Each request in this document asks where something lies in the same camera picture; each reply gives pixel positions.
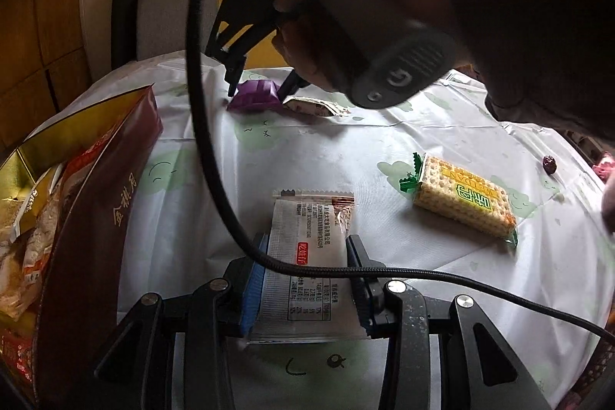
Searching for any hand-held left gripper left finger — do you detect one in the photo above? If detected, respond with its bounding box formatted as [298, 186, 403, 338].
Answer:
[93, 233, 270, 410]

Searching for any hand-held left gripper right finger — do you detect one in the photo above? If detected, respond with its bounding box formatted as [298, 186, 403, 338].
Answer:
[347, 234, 553, 410]

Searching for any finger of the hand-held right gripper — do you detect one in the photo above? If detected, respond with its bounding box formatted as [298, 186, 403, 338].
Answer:
[276, 71, 303, 101]
[223, 52, 249, 98]

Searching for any purple snack packet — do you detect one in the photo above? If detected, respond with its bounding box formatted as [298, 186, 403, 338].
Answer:
[227, 80, 284, 113]

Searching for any white snack packet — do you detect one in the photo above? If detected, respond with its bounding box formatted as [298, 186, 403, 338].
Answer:
[247, 189, 371, 344]

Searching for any plain clear cracker packet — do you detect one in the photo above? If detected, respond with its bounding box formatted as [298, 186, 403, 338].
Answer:
[0, 222, 58, 320]

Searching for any gold brown long packet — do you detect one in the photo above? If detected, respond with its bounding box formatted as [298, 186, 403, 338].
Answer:
[10, 177, 63, 242]

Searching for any person's right forearm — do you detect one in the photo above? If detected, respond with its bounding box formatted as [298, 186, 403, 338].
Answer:
[427, 0, 615, 142]

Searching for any small pink white packet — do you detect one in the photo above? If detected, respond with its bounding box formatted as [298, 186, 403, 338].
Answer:
[283, 97, 352, 119]

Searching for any white tablecloth with green print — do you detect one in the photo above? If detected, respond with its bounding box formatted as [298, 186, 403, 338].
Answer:
[29, 50, 615, 410]

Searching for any grey and black chair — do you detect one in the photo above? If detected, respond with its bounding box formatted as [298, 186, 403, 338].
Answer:
[111, 0, 289, 71]

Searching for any yellow label cracker packet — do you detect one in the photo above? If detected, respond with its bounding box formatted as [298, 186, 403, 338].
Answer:
[400, 153, 520, 248]

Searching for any wooden cabinet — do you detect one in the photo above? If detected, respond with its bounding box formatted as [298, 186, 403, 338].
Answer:
[0, 0, 97, 151]

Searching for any black braided cable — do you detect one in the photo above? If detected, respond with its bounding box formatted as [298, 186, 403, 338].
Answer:
[186, 0, 615, 346]

